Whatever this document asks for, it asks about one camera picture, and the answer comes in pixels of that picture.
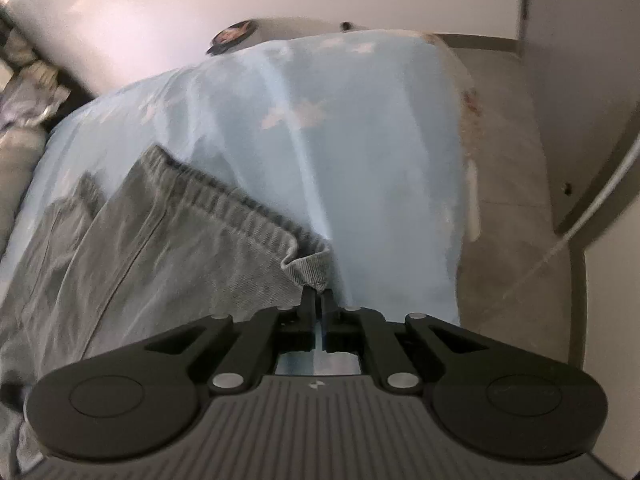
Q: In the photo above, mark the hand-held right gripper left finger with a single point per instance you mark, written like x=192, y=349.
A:
x=309, y=310

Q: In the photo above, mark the beige rolled blanket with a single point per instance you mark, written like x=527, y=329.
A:
x=15, y=175

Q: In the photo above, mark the grey pants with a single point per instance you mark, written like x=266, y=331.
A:
x=165, y=250

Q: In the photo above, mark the pile of crumpled clothes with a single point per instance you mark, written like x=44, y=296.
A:
x=27, y=80

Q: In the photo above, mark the round dark printed disc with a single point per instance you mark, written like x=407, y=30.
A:
x=232, y=35

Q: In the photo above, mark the floral mattress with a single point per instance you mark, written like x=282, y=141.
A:
x=469, y=110

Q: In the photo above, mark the light blue bed sheet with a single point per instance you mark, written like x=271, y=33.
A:
x=360, y=170

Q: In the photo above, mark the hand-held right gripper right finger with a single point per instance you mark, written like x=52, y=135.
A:
x=328, y=312

